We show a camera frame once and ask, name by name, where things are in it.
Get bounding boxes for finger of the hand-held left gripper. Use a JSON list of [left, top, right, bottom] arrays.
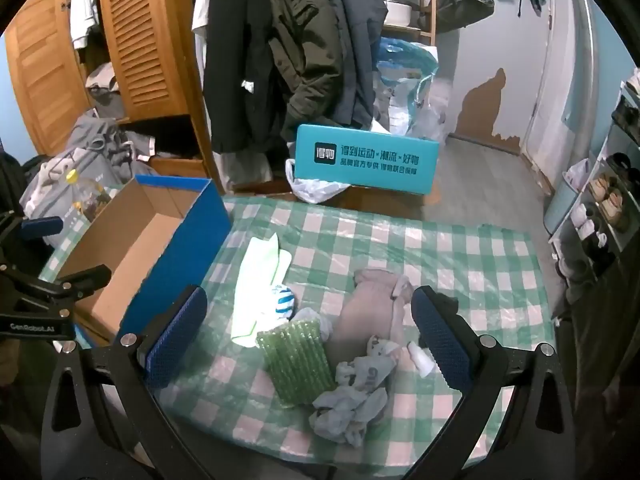
[[0, 214, 64, 262], [0, 265, 113, 312]]

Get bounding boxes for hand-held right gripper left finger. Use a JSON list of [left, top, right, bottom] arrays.
[[42, 285, 211, 480]]

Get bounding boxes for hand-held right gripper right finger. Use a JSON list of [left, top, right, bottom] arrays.
[[380, 285, 577, 480]]

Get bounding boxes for grey sock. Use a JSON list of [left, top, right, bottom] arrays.
[[309, 335, 401, 448]]

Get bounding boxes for blue cardboard box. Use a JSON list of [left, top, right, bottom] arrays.
[[57, 175, 233, 346]]

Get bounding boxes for blue striped white sock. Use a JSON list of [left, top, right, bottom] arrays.
[[260, 282, 298, 331]]

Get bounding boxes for green textured cloth pad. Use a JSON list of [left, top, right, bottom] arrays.
[[256, 317, 337, 408]]

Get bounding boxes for small white sock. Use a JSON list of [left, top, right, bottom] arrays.
[[407, 341, 433, 380]]

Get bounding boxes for plastic bottle yellow cap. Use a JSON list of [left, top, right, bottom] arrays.
[[65, 169, 113, 223]]

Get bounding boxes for dark cloth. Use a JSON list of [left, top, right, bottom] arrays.
[[0, 152, 51, 221]]

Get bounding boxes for beige folded garment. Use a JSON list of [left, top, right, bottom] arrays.
[[327, 267, 416, 366]]

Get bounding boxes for grey hoodie pile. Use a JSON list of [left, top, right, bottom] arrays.
[[20, 107, 161, 211]]

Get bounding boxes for green checkered tablecloth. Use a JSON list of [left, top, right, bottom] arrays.
[[40, 195, 556, 480]]

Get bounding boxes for clothes pile in wardrobe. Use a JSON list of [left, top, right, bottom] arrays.
[[85, 62, 126, 121]]

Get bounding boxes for light blue bin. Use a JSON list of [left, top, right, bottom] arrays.
[[542, 172, 583, 236]]

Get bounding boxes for teal printed box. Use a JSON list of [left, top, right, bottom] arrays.
[[292, 124, 441, 196]]

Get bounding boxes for wooden louvered wardrobe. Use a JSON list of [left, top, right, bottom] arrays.
[[5, 0, 226, 196]]

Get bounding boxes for small white plastic bag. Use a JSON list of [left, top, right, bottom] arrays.
[[562, 157, 593, 191]]

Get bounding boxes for beige shoe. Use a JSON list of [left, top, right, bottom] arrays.
[[589, 172, 617, 198], [601, 192, 631, 226]]

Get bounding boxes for clear plastic bag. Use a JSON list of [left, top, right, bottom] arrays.
[[415, 77, 453, 143]]

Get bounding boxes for black hanging coat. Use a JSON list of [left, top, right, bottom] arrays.
[[202, 0, 291, 156]]

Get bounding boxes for blue and white plastic bag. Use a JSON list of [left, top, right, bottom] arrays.
[[372, 37, 440, 136]]

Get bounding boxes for shoe rack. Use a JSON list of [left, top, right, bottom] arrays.
[[547, 67, 640, 301]]

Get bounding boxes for blue-grey hanging jacket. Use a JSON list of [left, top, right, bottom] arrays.
[[320, 0, 388, 128]]

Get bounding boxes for white basin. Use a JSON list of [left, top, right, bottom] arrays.
[[382, 0, 413, 28]]

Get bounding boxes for wooden shelf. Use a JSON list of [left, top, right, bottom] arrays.
[[382, 0, 438, 43]]

